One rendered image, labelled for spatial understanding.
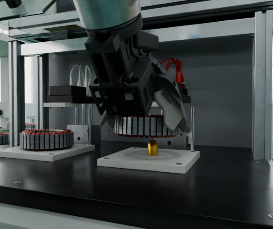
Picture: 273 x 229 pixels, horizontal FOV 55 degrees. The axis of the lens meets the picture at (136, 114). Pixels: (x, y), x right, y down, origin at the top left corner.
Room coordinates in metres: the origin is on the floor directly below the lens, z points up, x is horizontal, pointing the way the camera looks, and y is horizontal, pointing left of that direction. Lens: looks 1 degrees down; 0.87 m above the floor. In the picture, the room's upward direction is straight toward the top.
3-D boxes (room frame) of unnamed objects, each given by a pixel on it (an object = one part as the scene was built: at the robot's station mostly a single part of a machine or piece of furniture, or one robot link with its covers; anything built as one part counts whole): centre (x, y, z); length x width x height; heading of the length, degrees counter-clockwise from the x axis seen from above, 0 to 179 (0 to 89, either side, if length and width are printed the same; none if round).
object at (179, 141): (0.62, -0.08, 0.80); 0.08 x 0.05 x 0.06; 68
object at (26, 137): (0.58, 0.19, 0.80); 0.11 x 0.11 x 0.04
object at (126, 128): (0.46, -0.02, 0.84); 0.11 x 0.11 x 0.04
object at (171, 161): (0.49, -0.03, 0.78); 0.15 x 0.15 x 0.01; 68
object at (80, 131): (0.71, 0.14, 0.80); 0.08 x 0.05 x 0.06; 68
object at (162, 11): (0.83, -0.04, 1.09); 0.68 x 0.44 x 0.05; 68
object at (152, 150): (0.49, -0.03, 0.80); 0.02 x 0.02 x 0.03
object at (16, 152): (0.58, 0.19, 0.78); 0.15 x 0.15 x 0.01; 68
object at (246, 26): (0.62, 0.04, 1.03); 0.62 x 0.01 x 0.03; 68
